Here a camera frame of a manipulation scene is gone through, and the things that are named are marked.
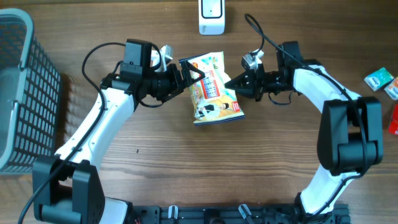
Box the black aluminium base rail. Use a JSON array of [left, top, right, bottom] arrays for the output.
[[126, 204, 351, 224]]

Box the red snack bag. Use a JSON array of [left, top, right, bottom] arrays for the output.
[[387, 104, 398, 136]]

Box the black right camera cable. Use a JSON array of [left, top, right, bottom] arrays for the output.
[[244, 12, 369, 215]]

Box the orange tissue pack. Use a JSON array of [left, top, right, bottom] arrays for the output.
[[384, 77, 398, 100]]

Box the yellow wet wipes pack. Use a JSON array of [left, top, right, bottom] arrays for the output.
[[179, 51, 245, 126]]

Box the black left camera cable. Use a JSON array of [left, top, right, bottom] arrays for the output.
[[17, 42, 127, 224]]

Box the grey plastic shopping basket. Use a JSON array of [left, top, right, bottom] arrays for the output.
[[1, 8, 62, 175]]

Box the black camera cable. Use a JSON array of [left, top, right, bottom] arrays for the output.
[[17, 42, 127, 224], [244, 12, 369, 215]]

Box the green packet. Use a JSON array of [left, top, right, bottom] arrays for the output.
[[364, 67, 394, 91]]

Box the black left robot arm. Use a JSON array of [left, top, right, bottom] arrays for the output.
[[26, 39, 205, 223]]

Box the white barcode scanner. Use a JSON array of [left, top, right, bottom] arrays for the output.
[[198, 0, 226, 35]]

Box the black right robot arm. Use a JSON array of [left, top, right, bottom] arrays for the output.
[[225, 41, 383, 223]]

